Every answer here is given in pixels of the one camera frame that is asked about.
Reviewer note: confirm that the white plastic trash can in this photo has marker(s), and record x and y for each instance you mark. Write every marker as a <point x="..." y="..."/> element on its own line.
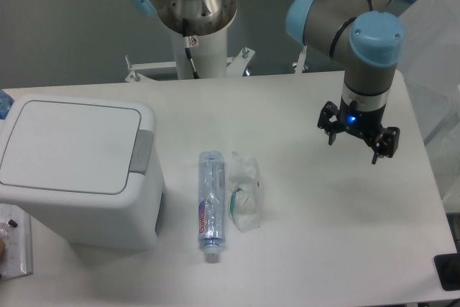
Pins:
<point x="127" y="220"/>

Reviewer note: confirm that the crumpled clear plastic bag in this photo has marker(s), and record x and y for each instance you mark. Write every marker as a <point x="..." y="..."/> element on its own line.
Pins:
<point x="246" y="192"/>

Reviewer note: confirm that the white trash can lid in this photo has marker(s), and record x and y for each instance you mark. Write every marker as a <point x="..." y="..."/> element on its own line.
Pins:
<point x="68" y="146"/>

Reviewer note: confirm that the grey lid push button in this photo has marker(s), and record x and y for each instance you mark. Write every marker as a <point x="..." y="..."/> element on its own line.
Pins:
<point x="141" y="152"/>

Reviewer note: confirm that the clear tray with small items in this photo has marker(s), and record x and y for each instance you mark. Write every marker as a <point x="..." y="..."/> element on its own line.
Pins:
<point x="16" y="235"/>

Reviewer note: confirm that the crushed clear plastic bottle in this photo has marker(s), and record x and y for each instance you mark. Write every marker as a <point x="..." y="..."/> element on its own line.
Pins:
<point x="211" y="204"/>

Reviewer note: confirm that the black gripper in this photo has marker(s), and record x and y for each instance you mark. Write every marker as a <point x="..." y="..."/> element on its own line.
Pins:
<point x="366" y="125"/>

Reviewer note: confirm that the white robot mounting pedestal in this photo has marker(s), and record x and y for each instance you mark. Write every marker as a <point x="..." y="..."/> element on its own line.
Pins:
<point x="198" y="30"/>

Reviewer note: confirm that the white side table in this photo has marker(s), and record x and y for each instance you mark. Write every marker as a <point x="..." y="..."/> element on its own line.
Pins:
<point x="430" y="67"/>

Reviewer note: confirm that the black device at table edge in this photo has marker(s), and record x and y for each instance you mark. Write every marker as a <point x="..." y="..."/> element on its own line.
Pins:
<point x="447" y="267"/>

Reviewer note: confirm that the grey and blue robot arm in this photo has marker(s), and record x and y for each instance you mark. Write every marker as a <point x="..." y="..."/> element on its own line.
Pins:
<point x="359" y="35"/>

